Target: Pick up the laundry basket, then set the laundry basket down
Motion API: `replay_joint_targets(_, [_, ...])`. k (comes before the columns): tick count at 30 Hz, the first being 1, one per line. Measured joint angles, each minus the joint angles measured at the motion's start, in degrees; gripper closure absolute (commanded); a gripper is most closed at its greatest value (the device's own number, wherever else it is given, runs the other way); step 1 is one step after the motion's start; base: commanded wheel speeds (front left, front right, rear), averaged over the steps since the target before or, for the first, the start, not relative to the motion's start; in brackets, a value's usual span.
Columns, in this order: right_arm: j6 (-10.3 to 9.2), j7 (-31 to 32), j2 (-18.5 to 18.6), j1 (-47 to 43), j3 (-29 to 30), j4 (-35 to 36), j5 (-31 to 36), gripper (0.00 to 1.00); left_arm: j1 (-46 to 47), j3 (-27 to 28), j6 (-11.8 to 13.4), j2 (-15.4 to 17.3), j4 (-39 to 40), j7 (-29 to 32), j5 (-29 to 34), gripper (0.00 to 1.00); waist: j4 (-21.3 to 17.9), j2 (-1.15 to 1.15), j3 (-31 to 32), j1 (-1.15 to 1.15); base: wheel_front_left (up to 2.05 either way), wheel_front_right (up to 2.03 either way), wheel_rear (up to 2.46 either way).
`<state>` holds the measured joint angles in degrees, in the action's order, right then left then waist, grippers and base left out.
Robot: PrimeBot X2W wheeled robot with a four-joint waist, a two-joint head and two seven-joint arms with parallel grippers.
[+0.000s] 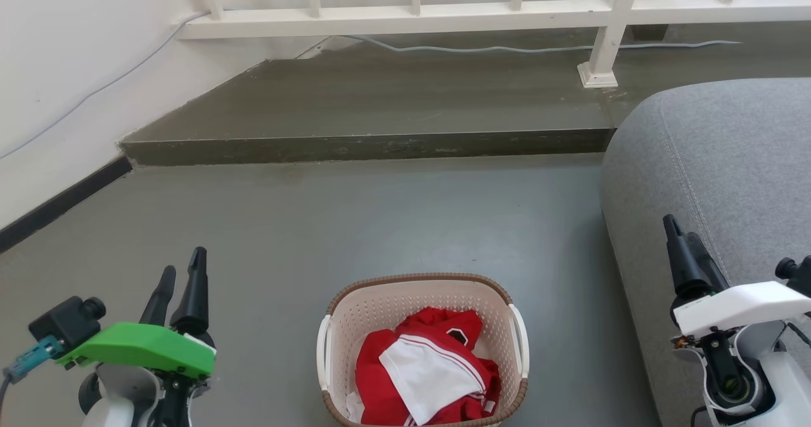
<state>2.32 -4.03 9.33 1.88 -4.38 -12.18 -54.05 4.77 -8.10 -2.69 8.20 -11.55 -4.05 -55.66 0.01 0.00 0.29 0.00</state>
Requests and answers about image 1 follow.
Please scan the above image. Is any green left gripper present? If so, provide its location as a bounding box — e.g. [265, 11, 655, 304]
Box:
[56, 246, 217, 380]

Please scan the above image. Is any grey fabric sofa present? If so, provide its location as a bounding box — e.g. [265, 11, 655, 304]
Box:
[600, 77, 811, 427]

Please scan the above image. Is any white wooden railing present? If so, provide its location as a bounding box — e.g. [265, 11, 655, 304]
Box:
[174, 0, 811, 89]

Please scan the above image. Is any thin grey cable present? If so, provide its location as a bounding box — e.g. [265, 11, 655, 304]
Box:
[0, 10, 742, 160]

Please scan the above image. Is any red and white garment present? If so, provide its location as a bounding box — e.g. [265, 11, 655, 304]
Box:
[355, 307, 502, 427]

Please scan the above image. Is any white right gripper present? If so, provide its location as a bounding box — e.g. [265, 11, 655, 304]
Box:
[663, 214, 811, 340]

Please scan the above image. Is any black baseboard strip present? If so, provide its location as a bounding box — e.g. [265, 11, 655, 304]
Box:
[0, 155, 134, 254]

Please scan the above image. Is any teal connector with grey cable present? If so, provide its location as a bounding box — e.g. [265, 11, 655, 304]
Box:
[0, 337, 64, 427]

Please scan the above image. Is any beige plastic laundry basket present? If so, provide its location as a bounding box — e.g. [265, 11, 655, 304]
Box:
[316, 272, 530, 427]

